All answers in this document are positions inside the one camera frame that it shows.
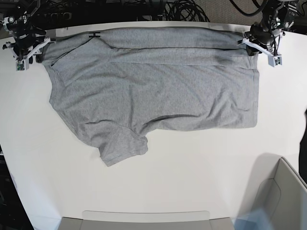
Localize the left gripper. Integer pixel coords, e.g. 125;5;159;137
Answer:
237;23;285;56

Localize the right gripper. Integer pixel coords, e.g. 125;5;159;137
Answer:
2;30;56;64

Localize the grey T-shirt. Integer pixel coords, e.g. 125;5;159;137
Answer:
42;27;260;166

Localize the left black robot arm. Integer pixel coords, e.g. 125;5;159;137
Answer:
230;0;299;56

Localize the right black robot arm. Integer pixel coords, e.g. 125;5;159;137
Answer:
2;0;56;71

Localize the black garment at edge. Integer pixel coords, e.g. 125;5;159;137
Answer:
298;107;307;183

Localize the grey bin at right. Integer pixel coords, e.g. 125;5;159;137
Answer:
252;158;307;230

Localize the grey bin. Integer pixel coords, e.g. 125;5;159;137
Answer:
59;210;234;230
252;158;307;230

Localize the blue translucent object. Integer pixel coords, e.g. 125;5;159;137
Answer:
233;208;272;230

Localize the grey bin at bottom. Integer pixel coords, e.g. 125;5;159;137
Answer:
59;210;234;230

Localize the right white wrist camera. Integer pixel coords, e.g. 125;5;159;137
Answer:
15;59;29;71

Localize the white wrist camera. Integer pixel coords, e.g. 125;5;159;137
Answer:
268;54;282;67
15;59;29;71

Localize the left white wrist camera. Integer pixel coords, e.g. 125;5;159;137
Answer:
268;54;282;67

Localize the black cable bundle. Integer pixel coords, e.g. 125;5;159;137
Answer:
136;0;211;23

